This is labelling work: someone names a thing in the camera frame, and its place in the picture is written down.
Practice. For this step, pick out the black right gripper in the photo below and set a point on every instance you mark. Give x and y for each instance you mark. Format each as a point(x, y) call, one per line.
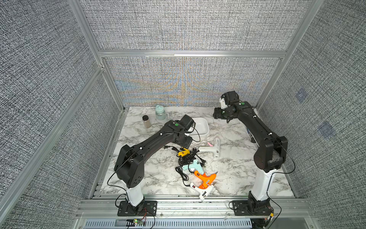
point(217, 112)

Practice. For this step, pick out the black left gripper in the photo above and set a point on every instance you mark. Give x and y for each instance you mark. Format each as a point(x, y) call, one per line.
point(187, 143)

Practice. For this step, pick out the yellow glue gun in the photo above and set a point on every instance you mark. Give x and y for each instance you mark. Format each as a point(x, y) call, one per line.
point(183, 152)

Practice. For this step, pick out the mint green glue gun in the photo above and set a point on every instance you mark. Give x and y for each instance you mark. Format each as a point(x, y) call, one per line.
point(194, 166)

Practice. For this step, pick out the orange glue gun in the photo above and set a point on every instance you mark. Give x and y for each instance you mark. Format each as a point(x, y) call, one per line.
point(207, 180)

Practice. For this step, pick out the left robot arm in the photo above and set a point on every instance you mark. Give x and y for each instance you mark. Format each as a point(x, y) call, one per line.
point(129, 166)

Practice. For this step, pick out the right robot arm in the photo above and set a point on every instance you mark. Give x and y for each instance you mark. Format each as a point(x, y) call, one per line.
point(269, 157)

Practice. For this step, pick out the white storage box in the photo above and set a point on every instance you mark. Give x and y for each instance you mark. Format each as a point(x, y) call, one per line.
point(201, 127)

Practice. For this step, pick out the large white pink glue gun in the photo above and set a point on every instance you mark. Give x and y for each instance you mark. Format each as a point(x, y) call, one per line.
point(215, 149)

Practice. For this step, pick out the mint green lidded jar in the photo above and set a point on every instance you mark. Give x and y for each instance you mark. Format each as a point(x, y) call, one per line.
point(160, 113)

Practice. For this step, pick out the brown spice jar black lid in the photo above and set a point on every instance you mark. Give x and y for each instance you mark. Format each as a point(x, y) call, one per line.
point(146, 121)

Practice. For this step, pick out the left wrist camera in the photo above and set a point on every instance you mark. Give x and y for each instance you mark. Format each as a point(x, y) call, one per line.
point(188, 123)

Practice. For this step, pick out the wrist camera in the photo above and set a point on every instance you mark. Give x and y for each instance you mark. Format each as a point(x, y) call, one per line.
point(188, 123)
point(228, 99)

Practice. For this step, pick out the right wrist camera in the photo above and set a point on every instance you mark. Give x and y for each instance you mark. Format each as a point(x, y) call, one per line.
point(228, 99)

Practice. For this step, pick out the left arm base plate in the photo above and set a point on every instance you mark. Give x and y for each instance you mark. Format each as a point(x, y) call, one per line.
point(145, 207)

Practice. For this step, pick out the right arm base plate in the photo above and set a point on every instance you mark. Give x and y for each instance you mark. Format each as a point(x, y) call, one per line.
point(252, 208)

